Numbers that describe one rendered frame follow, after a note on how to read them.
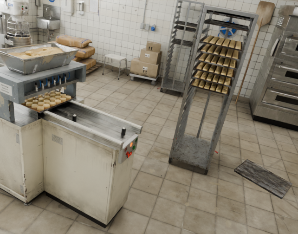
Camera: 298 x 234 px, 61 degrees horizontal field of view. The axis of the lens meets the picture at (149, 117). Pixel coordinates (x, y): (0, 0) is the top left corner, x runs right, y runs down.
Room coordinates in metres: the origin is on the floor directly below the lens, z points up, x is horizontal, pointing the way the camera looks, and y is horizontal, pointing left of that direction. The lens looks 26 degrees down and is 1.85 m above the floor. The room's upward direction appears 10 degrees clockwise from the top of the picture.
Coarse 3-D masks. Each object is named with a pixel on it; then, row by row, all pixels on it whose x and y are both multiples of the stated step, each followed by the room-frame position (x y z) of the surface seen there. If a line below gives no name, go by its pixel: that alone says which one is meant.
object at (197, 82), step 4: (196, 80) 2.74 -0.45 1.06; (200, 80) 2.80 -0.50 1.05; (192, 84) 2.61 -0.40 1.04; (196, 84) 2.58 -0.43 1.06; (200, 84) 2.61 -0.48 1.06; (204, 84) 2.69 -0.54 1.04; (208, 84) 2.65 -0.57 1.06; (212, 84) 2.70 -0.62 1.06; (216, 84) 2.75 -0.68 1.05; (208, 88) 2.54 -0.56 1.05; (212, 88) 2.54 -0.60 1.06; (216, 88) 2.59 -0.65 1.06; (220, 88) 2.62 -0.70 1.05; (224, 88) 2.62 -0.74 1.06; (228, 88) 2.71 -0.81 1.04; (224, 92) 2.49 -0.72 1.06
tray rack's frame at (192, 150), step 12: (228, 12) 2.49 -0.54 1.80; (240, 12) 2.46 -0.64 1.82; (204, 108) 3.10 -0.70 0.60; (180, 144) 2.84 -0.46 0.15; (192, 144) 2.89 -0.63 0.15; (204, 144) 2.94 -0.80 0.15; (180, 156) 2.56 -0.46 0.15; (192, 156) 2.60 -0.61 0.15; (204, 156) 2.65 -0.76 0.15; (204, 168) 2.43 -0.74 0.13
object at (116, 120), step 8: (64, 104) 2.01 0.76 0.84; (72, 104) 1.98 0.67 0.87; (80, 104) 1.95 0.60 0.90; (88, 112) 1.91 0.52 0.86; (96, 112) 1.88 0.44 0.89; (104, 112) 1.88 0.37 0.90; (104, 120) 1.85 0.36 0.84; (112, 120) 1.82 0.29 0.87; (120, 120) 1.80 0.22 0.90; (128, 128) 1.77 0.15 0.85; (136, 128) 1.74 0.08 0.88
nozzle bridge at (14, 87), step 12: (72, 60) 2.26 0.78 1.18; (0, 72) 1.67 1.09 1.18; (12, 72) 1.70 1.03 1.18; (36, 72) 1.79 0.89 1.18; (48, 72) 1.83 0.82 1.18; (60, 72) 1.91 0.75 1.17; (72, 72) 2.16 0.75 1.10; (84, 72) 2.19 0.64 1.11; (0, 84) 1.60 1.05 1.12; (12, 84) 1.55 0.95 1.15; (24, 84) 1.68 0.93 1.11; (60, 84) 1.96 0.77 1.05; (72, 84) 2.21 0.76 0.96; (0, 96) 1.60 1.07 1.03; (12, 96) 1.56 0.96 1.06; (24, 96) 1.58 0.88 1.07; (0, 108) 1.61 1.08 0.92; (12, 108) 1.60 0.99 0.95; (12, 120) 1.59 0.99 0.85
